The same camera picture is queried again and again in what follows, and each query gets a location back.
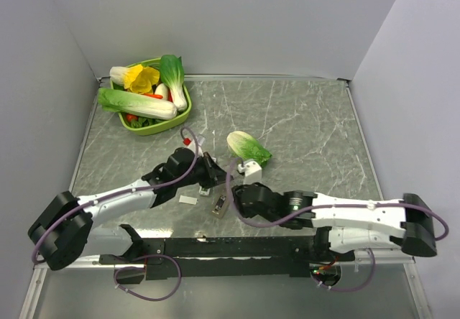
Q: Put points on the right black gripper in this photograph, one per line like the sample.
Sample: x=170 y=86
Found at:
x=244 y=210

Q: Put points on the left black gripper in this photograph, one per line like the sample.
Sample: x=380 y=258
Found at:
x=214 y=174

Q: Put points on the long white remote control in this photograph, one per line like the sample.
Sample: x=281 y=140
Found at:
x=205 y=192

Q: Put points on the white universal AC remote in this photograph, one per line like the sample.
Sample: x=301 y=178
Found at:
x=220 y=207

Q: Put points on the white battery cover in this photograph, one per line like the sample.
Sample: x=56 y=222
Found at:
x=188 y=200

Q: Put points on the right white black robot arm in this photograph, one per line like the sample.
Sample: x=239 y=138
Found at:
x=342 y=225

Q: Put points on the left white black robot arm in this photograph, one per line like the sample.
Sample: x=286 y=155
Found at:
x=64 y=230

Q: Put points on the green napa cabbage half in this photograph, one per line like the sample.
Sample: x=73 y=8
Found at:
x=242 y=144

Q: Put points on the green plastic basket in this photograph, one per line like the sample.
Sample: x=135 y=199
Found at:
x=149 y=125

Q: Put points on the red chili pepper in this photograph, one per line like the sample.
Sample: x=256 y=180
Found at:
x=152 y=95

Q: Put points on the white radish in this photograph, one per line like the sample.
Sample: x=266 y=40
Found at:
x=162 y=92

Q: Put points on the green white bok choy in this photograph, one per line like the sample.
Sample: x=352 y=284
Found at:
x=172 y=75

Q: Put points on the yellow leafed cabbage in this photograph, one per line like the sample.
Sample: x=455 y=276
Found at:
x=136 y=79

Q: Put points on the long green white cabbage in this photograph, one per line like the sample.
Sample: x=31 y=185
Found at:
x=122 y=101

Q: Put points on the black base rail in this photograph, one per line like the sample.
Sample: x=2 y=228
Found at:
x=228 y=256

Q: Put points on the aluminium frame rail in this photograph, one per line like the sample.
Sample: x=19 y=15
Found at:
x=383 y=256

